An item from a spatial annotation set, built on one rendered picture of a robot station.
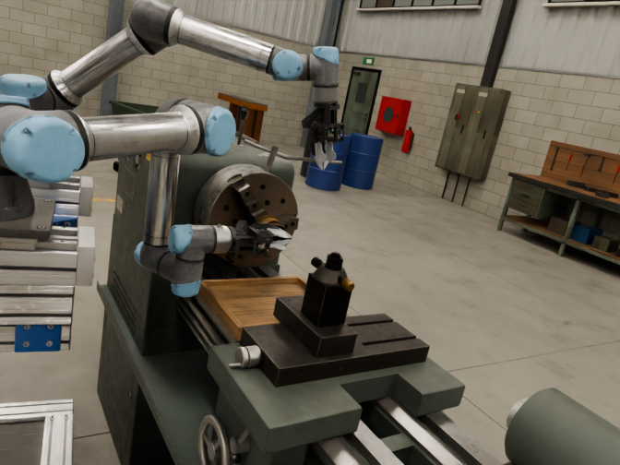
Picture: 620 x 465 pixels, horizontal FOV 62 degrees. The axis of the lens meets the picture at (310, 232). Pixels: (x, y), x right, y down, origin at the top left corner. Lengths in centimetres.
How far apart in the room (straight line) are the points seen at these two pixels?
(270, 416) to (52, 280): 53
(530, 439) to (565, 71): 817
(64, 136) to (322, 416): 70
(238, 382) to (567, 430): 60
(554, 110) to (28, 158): 826
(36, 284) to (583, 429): 101
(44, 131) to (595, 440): 97
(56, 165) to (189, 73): 1109
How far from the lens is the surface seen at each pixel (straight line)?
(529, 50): 942
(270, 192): 164
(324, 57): 154
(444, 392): 127
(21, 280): 120
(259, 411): 103
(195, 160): 169
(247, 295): 158
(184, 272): 139
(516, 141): 910
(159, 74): 1188
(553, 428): 86
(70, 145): 102
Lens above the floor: 152
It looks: 16 degrees down
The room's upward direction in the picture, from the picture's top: 11 degrees clockwise
